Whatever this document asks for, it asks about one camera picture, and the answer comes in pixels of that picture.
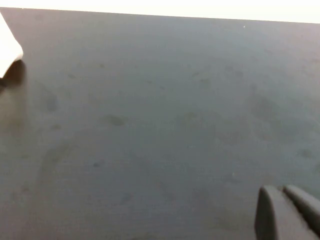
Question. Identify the white canvas pencil case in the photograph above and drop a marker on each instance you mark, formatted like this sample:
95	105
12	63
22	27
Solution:
8	45

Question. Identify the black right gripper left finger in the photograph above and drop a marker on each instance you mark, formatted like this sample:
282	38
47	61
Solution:
266	215

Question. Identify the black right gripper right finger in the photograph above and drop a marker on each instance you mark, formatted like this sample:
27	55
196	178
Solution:
303	202

